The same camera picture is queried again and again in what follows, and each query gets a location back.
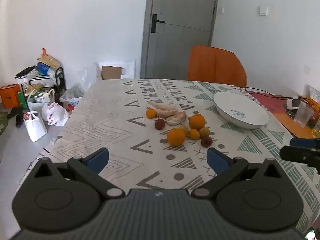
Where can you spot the dark red lychee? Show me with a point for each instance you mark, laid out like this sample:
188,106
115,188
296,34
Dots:
160,124
206,142

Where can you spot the yellow-green round fruit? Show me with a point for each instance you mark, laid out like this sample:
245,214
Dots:
204,131
185,129

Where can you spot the white light switch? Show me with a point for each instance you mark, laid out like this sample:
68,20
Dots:
263,10

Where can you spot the peeled pomelo segment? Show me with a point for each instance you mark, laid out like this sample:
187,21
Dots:
176,118
163,110

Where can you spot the orange chair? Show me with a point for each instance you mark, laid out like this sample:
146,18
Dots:
215,65

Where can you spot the orange box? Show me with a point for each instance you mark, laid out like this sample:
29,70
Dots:
9,95

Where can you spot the blue white bag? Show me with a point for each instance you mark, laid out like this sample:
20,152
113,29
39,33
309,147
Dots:
44,68

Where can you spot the clear glass cup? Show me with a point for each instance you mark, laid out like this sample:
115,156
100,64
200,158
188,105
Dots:
303,115

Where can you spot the brown paper bag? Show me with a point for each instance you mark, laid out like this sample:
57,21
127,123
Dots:
48,58

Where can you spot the filled clear plastic bag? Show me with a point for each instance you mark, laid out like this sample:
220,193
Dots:
73,97

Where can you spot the small orange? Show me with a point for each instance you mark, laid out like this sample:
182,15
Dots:
150,113
194,134

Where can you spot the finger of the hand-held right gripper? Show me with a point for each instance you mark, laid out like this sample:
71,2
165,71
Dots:
295,153
303,142

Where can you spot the black folded cloth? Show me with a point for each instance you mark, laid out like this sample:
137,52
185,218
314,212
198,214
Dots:
25,72

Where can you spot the white power adapter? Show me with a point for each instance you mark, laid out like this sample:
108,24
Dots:
293,103

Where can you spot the white red plastic bag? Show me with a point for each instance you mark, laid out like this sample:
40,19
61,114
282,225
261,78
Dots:
55,115

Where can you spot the brown cardboard piece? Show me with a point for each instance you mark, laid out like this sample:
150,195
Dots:
111,72

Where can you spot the orange red table mat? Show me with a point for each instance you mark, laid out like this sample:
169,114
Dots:
277,110

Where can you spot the grey door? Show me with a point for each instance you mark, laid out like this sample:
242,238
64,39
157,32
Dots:
180,45

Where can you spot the large orange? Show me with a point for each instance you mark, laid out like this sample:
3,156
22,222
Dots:
197,121
176,137

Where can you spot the white plate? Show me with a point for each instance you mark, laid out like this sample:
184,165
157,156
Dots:
237,106

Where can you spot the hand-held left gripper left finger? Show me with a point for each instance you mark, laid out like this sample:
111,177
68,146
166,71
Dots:
98,160

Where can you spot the black shoe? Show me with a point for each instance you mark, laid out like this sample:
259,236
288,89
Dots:
19,120

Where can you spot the patterned white tablecloth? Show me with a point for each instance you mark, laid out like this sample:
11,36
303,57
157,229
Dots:
112,110

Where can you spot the green rug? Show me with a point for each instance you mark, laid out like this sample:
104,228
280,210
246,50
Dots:
3,123

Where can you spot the green box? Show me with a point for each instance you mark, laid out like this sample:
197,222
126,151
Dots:
22,101

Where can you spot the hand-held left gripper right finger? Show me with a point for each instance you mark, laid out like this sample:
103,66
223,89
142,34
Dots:
217,163

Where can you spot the white tote bag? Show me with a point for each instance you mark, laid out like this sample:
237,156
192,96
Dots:
37,102

